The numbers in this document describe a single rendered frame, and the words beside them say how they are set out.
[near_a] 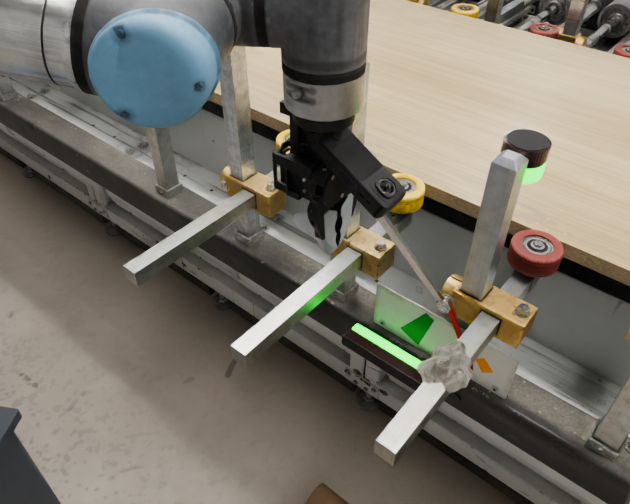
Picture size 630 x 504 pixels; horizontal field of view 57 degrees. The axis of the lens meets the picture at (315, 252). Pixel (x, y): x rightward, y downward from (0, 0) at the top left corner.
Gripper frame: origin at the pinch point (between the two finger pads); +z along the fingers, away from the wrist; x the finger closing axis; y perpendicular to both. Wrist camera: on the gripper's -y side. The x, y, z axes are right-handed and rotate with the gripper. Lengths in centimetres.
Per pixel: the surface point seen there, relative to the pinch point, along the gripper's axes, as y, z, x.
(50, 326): 117, 99, 2
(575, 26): 9, 9, -124
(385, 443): -17.8, 12.8, 13.1
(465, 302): -14.5, 12.8, -14.0
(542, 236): -18.8, 8.2, -30.1
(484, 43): 23, 9, -97
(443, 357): -17.1, 12.4, -2.5
